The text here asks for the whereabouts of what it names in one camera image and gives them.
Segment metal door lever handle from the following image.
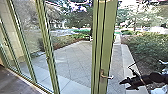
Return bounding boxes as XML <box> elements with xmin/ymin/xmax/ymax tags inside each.
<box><xmin>99</xmin><ymin>69</ymin><xmax>115</xmax><ymax>83</ymax></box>

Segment green framed glass door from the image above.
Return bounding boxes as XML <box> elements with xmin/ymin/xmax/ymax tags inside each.
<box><xmin>99</xmin><ymin>0</ymin><xmax>168</xmax><ymax>94</ymax></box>

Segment green hedge shrubs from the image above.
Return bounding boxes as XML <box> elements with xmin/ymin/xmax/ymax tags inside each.
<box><xmin>123</xmin><ymin>31</ymin><xmax>168</xmax><ymax>73</ymax></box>

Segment low planted shrub bed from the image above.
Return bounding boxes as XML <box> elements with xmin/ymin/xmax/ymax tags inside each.
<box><xmin>37</xmin><ymin>31</ymin><xmax>92</xmax><ymax>52</ymax></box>

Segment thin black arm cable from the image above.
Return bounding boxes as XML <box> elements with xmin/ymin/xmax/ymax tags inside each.
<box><xmin>127</xmin><ymin>61</ymin><xmax>148</xmax><ymax>85</ymax></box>

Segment green framed glass wall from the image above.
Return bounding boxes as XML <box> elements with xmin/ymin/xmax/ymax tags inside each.
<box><xmin>0</xmin><ymin>0</ymin><xmax>104</xmax><ymax>94</ymax></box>

